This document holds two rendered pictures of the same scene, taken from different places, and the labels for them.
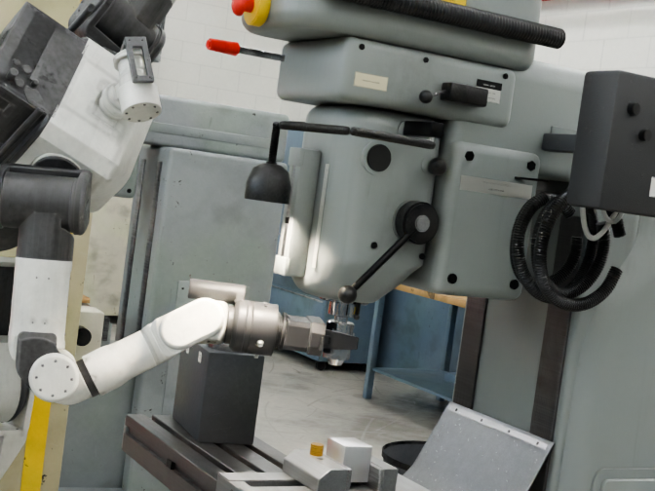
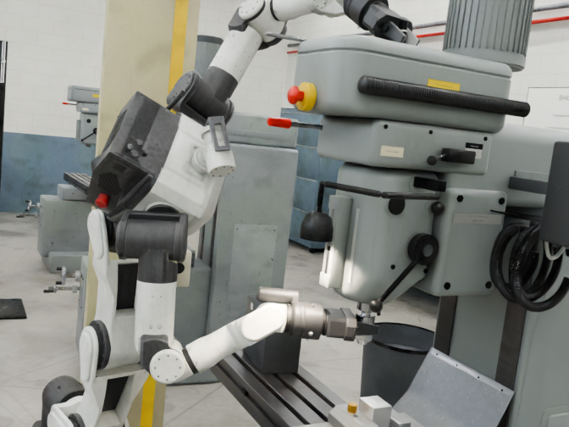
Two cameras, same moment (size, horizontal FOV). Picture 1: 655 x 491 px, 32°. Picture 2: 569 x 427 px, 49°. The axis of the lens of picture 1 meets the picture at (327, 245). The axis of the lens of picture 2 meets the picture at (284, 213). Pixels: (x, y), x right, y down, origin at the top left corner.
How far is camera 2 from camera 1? 0.52 m
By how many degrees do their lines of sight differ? 5
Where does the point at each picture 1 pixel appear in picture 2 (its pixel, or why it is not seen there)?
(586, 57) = not seen: hidden behind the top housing
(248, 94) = (265, 91)
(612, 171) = not seen: outside the picture
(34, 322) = (151, 328)
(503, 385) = (472, 343)
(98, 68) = (190, 135)
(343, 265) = (371, 282)
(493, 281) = (474, 284)
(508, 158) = (486, 196)
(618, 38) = not seen: hidden behind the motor
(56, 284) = (166, 300)
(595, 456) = (544, 400)
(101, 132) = (194, 184)
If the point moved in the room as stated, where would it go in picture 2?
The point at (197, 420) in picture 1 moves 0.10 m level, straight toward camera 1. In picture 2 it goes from (260, 358) to (261, 371)
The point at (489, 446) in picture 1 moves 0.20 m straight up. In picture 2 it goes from (464, 386) to (475, 314)
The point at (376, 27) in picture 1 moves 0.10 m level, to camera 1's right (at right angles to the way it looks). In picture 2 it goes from (396, 112) to (444, 117)
